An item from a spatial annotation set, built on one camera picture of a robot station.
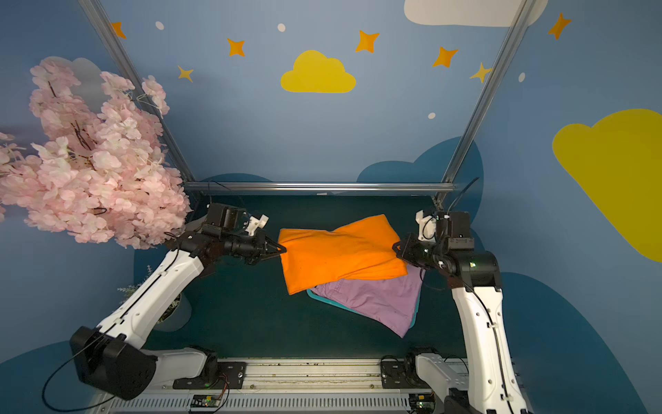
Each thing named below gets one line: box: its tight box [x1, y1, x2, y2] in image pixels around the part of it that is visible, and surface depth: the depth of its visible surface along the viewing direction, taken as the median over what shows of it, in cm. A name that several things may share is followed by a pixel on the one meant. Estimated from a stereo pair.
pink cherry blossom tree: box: [0, 61, 193, 249], surface depth 53 cm
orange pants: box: [277, 213, 408, 296], surface depth 70 cm
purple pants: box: [310, 265, 426, 339], surface depth 79 cm
